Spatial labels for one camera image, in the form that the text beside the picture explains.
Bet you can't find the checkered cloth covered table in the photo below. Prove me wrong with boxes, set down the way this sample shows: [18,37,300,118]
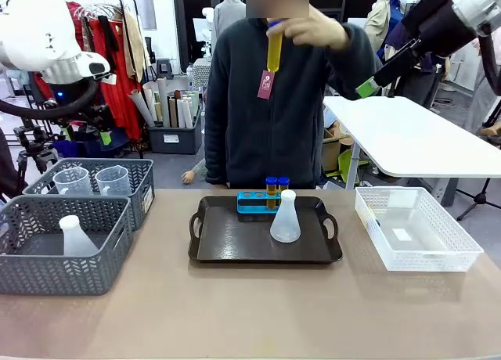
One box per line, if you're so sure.
[186,57,213,92]

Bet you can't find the white perforated plastic basket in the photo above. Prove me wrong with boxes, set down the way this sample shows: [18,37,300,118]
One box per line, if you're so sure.
[354,186,485,273]

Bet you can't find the grey stool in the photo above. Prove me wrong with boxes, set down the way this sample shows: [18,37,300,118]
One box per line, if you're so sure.
[155,58,175,80]

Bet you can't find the black clothes rack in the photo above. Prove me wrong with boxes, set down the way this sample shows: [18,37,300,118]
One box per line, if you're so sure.
[64,0,145,160]

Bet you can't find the translucent white conical flask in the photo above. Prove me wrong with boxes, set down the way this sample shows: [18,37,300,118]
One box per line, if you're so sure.
[269,189,302,244]
[58,214,101,257]

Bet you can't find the person in dark fleece jacket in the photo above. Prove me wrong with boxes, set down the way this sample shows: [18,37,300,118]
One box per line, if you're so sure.
[204,0,383,191]

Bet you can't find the beige hanging garment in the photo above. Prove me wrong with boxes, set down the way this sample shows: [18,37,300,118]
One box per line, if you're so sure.
[123,10,153,84]

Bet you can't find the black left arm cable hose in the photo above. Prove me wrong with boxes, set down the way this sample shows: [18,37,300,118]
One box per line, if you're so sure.
[0,77,99,122]

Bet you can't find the brown paper roll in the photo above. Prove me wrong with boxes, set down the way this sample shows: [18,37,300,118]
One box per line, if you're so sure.
[168,95,179,128]

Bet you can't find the dark brown plastic tray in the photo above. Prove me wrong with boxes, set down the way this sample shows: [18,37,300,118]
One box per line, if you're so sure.
[188,195,344,265]

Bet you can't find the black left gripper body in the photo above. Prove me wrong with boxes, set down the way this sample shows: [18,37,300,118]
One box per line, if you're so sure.
[58,103,115,131]

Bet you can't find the green chair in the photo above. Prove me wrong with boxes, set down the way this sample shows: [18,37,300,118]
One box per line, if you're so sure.
[337,148,371,185]

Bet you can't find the mannequin in grey hoodie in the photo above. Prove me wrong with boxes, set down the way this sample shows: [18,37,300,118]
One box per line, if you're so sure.
[213,0,247,50]

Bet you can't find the grey woven plastic basket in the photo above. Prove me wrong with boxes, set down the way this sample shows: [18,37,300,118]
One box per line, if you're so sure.
[0,194,134,297]
[22,157,156,232]

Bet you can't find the clear plastic measuring beaker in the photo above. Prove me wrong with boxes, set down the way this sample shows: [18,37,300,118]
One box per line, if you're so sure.
[95,165,132,197]
[52,166,94,196]

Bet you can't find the cardboard box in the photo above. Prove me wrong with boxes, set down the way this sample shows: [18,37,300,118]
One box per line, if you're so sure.
[321,128,354,174]

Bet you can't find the maroon hanging tag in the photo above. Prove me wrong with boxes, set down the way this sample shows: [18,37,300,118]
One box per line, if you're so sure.
[257,70,276,101]

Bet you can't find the person's right forearm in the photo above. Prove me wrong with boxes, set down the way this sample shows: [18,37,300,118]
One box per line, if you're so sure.
[204,113,231,189]

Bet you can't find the cream paper roll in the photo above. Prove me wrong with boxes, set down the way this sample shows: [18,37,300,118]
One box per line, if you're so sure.
[142,80,171,128]

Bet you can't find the person's left forearm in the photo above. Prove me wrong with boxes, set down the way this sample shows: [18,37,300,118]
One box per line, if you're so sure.
[323,23,383,101]

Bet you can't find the black light stand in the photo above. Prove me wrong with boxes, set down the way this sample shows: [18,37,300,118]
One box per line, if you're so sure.
[456,101,501,222]

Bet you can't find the person's left hand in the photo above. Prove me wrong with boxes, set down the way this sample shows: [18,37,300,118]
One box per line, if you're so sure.
[282,9,350,51]

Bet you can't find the background person in beige coat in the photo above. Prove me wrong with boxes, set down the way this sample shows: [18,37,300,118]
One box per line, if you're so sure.
[363,0,416,66]

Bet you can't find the red hanging garment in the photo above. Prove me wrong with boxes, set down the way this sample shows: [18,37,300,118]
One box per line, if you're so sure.
[33,2,142,142]

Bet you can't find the grey storage bin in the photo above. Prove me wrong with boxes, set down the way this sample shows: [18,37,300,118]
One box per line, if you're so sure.
[146,108,203,156]

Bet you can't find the white background table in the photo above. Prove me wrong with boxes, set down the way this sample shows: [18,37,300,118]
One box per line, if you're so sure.
[323,95,501,208]

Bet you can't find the grey paper roll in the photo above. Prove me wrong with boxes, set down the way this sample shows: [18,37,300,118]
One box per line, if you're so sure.
[128,88,157,128]

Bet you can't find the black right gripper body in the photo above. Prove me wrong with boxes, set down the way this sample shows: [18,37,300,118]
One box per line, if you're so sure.
[401,0,486,60]

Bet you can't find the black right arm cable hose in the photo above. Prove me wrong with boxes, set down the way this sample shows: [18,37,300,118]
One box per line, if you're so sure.
[477,33,501,97]

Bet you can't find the skin coloured mannequin hand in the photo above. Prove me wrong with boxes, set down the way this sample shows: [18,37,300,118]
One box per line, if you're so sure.
[181,169,205,185]

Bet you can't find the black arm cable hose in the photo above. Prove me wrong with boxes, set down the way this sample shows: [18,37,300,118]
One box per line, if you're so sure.
[0,77,99,122]
[477,33,501,97]

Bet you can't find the blue test tube rack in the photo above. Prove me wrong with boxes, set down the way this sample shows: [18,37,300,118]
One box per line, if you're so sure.
[236,190,283,216]

